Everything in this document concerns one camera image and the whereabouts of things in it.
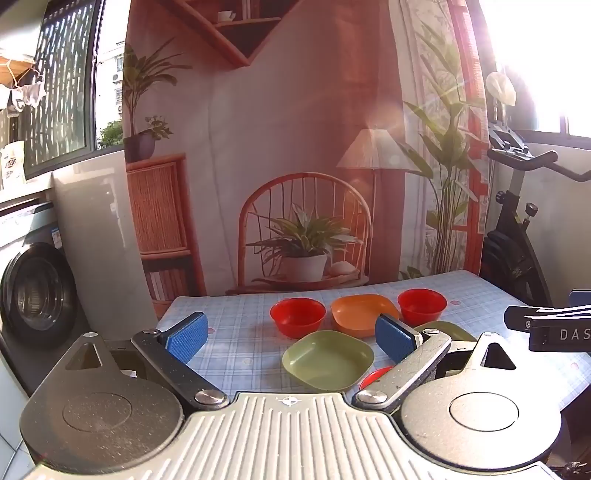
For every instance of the grey washing machine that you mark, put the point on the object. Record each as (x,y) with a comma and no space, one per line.
(37,295)

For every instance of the green square plate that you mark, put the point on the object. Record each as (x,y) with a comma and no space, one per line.
(455,330)
(328,362)

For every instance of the white detergent bag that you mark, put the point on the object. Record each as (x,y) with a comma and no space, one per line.
(13,164)

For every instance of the blue plaid tablecloth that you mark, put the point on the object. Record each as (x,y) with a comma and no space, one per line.
(240,318)

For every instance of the orange square plate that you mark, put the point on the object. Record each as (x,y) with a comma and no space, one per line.
(358,316)

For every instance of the white leaning panel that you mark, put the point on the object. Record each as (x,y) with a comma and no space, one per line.
(101,230)

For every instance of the hanging laundry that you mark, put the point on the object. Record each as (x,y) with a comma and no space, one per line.
(25,94)

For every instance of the dark lattice window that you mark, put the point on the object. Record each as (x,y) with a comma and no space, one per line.
(60,78)

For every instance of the black exercise bike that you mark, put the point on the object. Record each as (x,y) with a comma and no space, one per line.
(512,258)

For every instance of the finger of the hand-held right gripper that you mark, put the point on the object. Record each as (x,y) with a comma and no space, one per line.
(554,332)
(581,298)

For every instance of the printed room backdrop cloth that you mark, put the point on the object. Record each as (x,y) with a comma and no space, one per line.
(258,115)

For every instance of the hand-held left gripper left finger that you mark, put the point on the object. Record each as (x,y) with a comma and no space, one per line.
(187,339)

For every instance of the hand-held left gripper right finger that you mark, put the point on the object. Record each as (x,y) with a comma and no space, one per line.
(392,337)

